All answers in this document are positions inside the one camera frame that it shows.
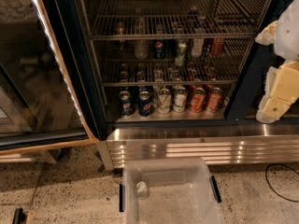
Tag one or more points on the red coke can shelf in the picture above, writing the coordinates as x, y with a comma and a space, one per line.
217, 46

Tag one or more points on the stainless steel fridge cabinet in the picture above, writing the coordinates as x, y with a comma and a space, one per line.
230, 135

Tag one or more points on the clear glass in bin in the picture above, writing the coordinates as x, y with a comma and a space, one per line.
141, 190

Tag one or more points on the right white green can bottom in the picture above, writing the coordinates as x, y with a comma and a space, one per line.
180, 99

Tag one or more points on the left orange can bottom shelf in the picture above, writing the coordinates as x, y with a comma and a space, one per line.
197, 101

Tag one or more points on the wire shelf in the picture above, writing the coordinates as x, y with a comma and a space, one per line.
121, 67
150, 19

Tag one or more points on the left white green can bottom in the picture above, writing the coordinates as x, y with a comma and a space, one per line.
164, 101

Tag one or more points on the clear plastic storage bin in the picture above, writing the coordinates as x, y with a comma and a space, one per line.
180, 191

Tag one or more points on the clear bottle middle shelf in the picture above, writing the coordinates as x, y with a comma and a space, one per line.
141, 45

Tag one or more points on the top wire shelf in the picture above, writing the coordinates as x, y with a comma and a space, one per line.
150, 19

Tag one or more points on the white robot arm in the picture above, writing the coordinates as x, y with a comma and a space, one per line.
281, 84

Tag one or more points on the middle wire shelf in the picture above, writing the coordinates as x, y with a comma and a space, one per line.
121, 67

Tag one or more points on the right pepsi can bottom shelf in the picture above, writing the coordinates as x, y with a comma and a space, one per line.
144, 103

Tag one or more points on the green can middle shelf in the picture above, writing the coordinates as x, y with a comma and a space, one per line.
181, 49

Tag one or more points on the white green can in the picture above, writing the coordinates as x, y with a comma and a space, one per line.
180, 99
164, 101

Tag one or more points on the white can middle shelf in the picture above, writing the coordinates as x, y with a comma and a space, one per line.
197, 47

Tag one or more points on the open glass fridge door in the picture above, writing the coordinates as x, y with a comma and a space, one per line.
39, 92

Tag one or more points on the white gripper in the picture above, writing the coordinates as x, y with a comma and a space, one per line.
289, 36

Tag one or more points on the orange can shelf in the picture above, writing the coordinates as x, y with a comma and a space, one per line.
214, 100
197, 101

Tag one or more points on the black object floor corner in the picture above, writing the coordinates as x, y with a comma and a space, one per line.
18, 216

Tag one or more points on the pepsi can middle shelf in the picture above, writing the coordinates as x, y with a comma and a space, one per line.
159, 52

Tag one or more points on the right orange can bottom shelf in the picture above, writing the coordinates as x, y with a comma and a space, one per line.
214, 100

